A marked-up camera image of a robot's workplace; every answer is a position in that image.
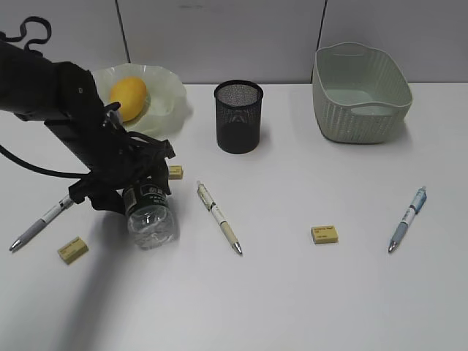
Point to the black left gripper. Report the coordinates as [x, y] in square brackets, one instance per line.
[115, 158]

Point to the clear water bottle green label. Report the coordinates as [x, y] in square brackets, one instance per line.
[150, 220]

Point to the yellow mango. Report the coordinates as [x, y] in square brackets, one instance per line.
[131, 93]

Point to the blue and white pen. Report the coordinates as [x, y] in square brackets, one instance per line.
[411, 212]

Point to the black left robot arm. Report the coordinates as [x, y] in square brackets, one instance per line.
[64, 97]

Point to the yellow eraser near bottle cap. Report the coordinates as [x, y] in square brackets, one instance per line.
[176, 172]

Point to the beige and white pen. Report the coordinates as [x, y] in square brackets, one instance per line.
[215, 211]

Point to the grey and white pen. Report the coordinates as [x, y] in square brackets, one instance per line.
[41, 223]

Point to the translucent green wavy plate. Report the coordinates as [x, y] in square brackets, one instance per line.
[165, 107]

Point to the yellow eraser front left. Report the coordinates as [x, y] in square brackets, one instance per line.
[73, 250]

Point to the black mesh pen holder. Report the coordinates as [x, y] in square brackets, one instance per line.
[238, 105]

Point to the yellow eraser right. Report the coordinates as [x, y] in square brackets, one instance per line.
[324, 235]

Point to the pale green woven basket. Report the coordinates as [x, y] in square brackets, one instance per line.
[360, 95]

